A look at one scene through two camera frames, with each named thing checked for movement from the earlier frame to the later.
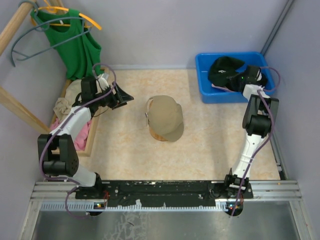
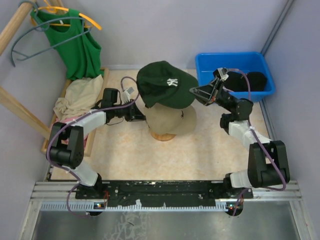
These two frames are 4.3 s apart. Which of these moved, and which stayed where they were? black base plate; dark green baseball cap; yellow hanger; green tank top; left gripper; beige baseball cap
Moved: beige baseball cap; dark green baseball cap; left gripper
Stayed: yellow hanger; black base plate; green tank top
